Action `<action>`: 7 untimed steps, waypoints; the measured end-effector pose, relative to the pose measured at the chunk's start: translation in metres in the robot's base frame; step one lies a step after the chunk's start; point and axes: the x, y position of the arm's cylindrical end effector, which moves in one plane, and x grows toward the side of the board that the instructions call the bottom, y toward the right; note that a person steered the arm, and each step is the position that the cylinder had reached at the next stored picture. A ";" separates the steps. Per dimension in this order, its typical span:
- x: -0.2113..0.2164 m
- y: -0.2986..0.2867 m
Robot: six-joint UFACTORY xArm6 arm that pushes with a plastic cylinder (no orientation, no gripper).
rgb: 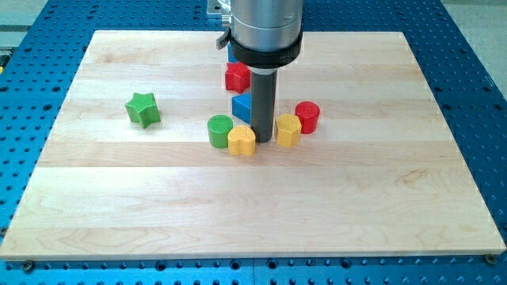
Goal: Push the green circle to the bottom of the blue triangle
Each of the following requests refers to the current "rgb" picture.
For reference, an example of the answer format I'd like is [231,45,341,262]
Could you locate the light wooden board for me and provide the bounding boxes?
[1,30,505,260]

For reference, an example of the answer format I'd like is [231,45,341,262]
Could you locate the yellow hexagon block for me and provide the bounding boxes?
[275,113,302,147]

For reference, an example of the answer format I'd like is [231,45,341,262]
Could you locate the green star block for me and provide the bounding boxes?
[125,93,161,128]

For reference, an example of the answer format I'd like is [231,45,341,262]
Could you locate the red star block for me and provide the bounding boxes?
[225,62,250,93]

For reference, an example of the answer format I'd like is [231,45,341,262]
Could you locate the yellow heart block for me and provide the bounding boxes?
[227,125,256,156]

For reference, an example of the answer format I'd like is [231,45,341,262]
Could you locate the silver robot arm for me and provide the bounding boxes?
[205,0,304,75]

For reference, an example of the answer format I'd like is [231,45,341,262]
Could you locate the blue triangle block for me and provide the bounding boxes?
[231,93,251,124]

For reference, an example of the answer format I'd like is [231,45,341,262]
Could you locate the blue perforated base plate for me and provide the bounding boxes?
[1,1,506,284]

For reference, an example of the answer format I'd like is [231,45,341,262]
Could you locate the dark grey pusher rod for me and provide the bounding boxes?
[250,67,277,143]

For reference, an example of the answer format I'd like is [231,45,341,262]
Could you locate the blue cube block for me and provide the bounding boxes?
[227,43,238,63]

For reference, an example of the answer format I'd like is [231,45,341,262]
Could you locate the green cylinder block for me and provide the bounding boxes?
[207,114,233,149]

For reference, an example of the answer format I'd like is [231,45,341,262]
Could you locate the red cylinder block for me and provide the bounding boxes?
[295,101,320,134]

